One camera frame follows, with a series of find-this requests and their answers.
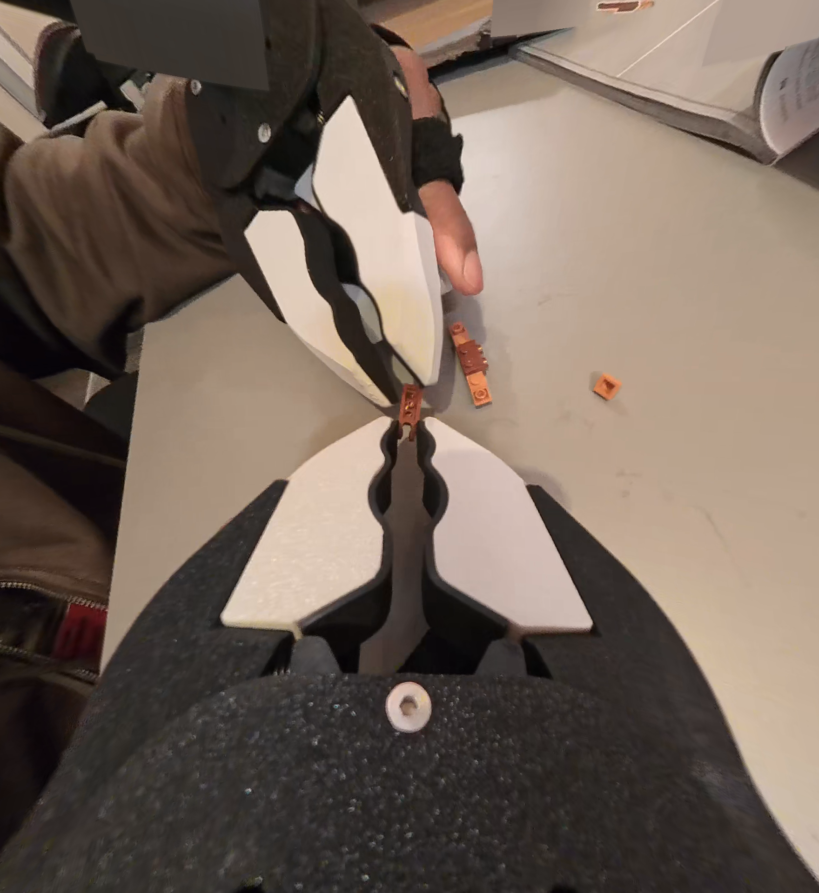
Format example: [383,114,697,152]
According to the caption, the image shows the person's dark jacket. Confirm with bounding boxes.
[0,335,138,893]

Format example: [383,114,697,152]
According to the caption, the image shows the brown clip plate brick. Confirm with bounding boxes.
[446,321,496,410]

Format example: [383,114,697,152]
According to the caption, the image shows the person's left hand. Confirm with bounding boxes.
[386,47,486,298]

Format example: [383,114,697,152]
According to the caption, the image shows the person's left forearm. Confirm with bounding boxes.
[0,77,250,380]

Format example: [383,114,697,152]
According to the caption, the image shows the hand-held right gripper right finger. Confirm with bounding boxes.
[424,415,596,640]

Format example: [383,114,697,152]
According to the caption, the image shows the brick instruction booklet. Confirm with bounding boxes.
[491,0,819,166]

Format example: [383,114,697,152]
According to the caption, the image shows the grey desk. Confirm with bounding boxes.
[103,42,819,893]

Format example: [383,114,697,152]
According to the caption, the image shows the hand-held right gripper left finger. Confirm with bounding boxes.
[220,419,392,640]

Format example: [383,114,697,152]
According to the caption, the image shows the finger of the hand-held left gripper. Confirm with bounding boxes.
[242,207,399,408]
[309,95,447,392]

